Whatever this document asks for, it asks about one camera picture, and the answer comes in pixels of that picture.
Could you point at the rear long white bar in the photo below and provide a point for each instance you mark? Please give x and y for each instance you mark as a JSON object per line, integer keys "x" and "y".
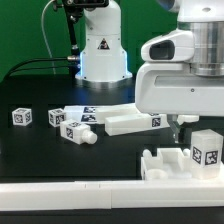
{"x": 101, "y": 113}

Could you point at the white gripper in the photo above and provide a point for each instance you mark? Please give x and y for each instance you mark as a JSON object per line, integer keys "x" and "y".
{"x": 164, "y": 83}

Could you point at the white chair seat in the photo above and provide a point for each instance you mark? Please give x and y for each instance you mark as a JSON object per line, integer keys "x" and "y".
{"x": 174, "y": 163}

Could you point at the flat white chair back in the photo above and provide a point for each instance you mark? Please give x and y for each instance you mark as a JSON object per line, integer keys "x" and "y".
{"x": 83, "y": 114}

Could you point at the black camera stand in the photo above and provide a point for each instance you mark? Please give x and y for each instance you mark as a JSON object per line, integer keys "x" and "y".
{"x": 74, "y": 10}

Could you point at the white chair nut cube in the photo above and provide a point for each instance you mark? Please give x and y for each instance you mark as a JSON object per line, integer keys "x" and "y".
{"x": 22, "y": 116}

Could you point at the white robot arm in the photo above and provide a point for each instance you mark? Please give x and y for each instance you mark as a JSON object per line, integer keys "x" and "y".
{"x": 104, "y": 61}

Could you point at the white obstacle fence wall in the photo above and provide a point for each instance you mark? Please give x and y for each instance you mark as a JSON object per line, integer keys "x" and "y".
{"x": 112, "y": 194}

